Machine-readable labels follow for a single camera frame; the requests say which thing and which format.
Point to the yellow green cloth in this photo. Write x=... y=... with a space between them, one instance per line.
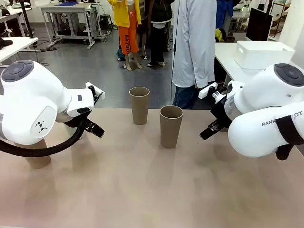
x=219 y=35

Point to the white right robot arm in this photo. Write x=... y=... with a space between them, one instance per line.
x=261 y=95

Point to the black stand pole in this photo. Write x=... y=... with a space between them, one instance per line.
x=27 y=21

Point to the white table with basket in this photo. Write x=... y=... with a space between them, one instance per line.
x=225 y=54

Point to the black object on side table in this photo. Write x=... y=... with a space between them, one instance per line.
x=4 y=43

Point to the person in black clothes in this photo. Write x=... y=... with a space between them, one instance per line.
x=158 y=35

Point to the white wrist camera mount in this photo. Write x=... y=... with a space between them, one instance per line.
x=95 y=89
x=206 y=91

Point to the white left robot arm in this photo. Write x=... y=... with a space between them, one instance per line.
x=28 y=99

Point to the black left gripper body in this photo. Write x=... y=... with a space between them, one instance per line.
x=71 y=120

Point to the person in white shirt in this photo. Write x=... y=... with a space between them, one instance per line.
x=193 y=42

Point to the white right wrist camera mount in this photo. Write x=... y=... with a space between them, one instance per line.
x=206 y=91

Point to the mannequin yellow jacket orange pants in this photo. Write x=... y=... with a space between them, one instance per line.
x=127 y=31

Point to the white side table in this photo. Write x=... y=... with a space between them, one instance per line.
x=16 y=46

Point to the black computer monitor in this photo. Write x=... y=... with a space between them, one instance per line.
x=259 y=25

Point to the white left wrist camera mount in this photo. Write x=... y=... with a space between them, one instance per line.
x=95 y=89

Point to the white plastic basket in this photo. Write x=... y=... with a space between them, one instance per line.
x=263 y=53

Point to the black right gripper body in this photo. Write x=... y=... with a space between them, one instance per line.
x=221 y=110

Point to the white desk with metal legs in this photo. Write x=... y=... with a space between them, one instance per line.
x=69 y=9

